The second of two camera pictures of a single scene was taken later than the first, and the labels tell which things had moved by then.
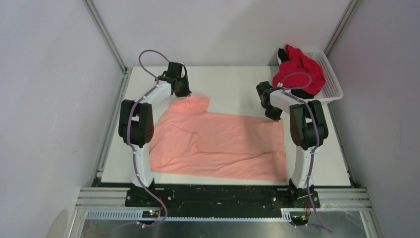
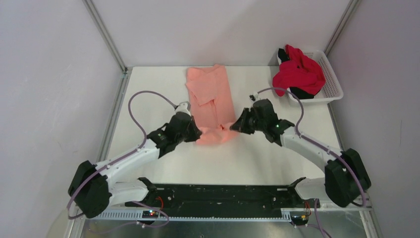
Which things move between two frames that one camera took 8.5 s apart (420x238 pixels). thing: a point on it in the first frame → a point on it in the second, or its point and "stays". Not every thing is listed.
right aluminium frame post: [344, 19] stays
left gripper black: [186, 91] → [195, 133]
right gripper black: [276, 116] → [240, 125]
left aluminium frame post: [96, 16] stays
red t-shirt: [299, 71] stays
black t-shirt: [296, 92] stays
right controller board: [299, 220] stays
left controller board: [150, 214] stays
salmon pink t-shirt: [186, 138] → [212, 102]
